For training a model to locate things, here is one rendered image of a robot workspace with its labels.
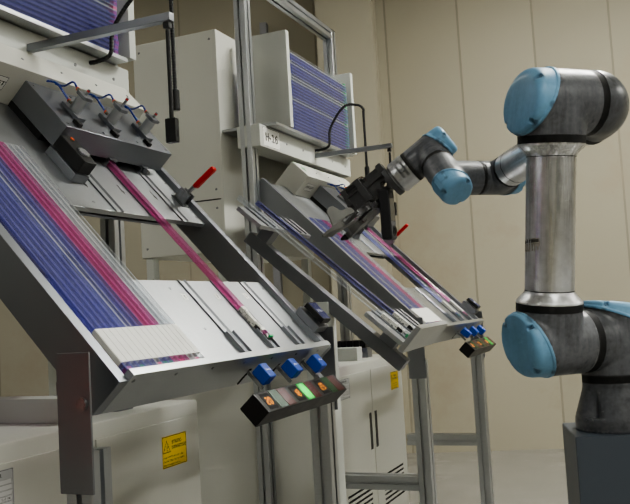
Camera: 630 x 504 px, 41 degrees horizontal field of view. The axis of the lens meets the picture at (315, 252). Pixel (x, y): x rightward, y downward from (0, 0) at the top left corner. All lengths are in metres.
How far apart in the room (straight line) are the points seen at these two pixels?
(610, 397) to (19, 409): 1.06
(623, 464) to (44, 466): 0.97
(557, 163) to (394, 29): 3.45
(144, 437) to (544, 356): 0.76
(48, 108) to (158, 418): 0.63
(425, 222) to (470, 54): 0.96
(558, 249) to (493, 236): 3.15
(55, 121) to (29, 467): 0.60
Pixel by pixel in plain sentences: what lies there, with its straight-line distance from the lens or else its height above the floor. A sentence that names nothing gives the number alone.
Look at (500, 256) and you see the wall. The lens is 4.63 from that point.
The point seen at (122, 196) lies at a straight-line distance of 1.63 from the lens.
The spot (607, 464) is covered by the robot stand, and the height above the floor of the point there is 0.50.
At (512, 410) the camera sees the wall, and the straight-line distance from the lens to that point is 4.66.
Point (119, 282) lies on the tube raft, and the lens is 1.30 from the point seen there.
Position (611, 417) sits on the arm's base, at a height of 0.58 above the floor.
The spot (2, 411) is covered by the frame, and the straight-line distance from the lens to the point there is 1.68.
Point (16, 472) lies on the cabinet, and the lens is 1.42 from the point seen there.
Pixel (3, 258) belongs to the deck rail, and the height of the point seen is 0.89.
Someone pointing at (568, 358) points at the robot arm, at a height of 0.69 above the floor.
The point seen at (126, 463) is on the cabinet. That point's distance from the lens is 1.64.
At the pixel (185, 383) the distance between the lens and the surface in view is 1.25.
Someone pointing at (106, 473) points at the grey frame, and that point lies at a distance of 1.10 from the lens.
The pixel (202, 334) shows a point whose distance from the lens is 1.37.
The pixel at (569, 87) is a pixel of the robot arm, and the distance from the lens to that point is 1.49.
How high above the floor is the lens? 0.79
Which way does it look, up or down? 4 degrees up
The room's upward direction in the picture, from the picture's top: 3 degrees counter-clockwise
